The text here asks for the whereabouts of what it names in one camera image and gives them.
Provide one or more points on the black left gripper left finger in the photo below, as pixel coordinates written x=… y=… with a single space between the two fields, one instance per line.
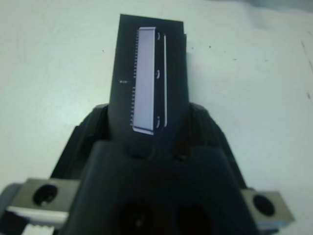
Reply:
x=83 y=142

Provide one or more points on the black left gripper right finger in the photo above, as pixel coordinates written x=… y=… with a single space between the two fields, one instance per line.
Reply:
x=210 y=132

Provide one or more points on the black printed box lid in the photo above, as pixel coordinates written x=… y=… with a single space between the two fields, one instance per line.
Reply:
x=122 y=61

